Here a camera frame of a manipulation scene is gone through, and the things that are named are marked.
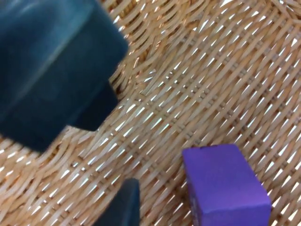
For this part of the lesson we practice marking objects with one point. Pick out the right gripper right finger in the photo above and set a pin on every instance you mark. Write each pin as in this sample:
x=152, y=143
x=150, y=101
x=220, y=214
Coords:
x=124, y=207

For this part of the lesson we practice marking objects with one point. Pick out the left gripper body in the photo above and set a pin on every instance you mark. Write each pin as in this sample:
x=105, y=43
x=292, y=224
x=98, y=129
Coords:
x=47, y=66

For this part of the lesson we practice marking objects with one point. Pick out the pale brown wicker basket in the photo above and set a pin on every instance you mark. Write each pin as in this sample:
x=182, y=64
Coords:
x=200, y=94

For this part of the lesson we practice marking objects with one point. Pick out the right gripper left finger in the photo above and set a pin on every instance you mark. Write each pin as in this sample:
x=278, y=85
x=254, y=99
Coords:
x=94, y=108

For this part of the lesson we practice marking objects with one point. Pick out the purple triangular block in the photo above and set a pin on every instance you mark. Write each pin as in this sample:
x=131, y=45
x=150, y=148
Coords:
x=221, y=183

